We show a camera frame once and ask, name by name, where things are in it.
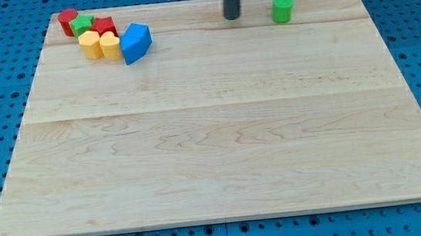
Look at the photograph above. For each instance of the green star block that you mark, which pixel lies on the green star block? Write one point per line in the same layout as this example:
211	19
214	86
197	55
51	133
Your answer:
81	24

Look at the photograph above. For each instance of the blue cube block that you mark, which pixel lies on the blue cube block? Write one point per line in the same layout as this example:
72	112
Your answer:
139	34

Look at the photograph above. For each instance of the red star block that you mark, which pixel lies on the red star block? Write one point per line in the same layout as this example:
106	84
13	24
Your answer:
103	25

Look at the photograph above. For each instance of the wooden board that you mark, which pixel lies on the wooden board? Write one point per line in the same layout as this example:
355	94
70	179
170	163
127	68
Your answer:
221	121

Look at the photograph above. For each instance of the blue triangular block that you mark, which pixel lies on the blue triangular block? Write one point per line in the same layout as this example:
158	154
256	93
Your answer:
134	48

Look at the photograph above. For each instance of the yellow hexagon block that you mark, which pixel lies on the yellow hexagon block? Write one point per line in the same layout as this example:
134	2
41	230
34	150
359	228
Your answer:
89	44

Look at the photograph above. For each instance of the red cylinder block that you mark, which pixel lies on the red cylinder block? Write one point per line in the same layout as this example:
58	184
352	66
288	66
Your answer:
65	17

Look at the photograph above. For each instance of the yellow heart block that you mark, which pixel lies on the yellow heart block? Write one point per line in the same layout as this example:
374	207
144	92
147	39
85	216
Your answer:
110	45

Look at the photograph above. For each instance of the green cylinder block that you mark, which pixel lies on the green cylinder block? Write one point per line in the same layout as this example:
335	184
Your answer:
282	11

